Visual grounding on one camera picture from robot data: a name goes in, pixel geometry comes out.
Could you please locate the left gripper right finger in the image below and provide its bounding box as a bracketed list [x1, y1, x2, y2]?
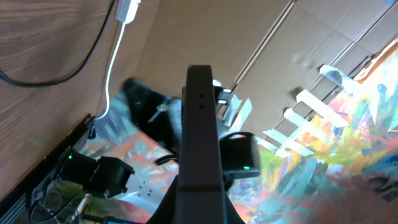
[222, 190, 245, 224]

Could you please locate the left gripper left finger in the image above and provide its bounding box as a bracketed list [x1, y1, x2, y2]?
[146, 175, 178, 224]

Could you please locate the blue screen Galaxy smartphone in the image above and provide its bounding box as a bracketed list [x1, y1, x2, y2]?
[175, 65, 227, 224]

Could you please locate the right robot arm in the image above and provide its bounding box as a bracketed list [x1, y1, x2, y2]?
[62, 78, 182, 196]

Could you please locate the white power strip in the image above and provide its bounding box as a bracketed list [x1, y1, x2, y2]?
[115, 0, 141, 24]

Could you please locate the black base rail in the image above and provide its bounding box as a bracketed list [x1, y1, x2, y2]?
[1, 114, 95, 224]

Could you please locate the white power strip cord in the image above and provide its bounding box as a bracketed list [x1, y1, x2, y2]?
[95, 22, 127, 121]

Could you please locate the black charger cable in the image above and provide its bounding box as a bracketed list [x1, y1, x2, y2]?
[0, 0, 116, 88]

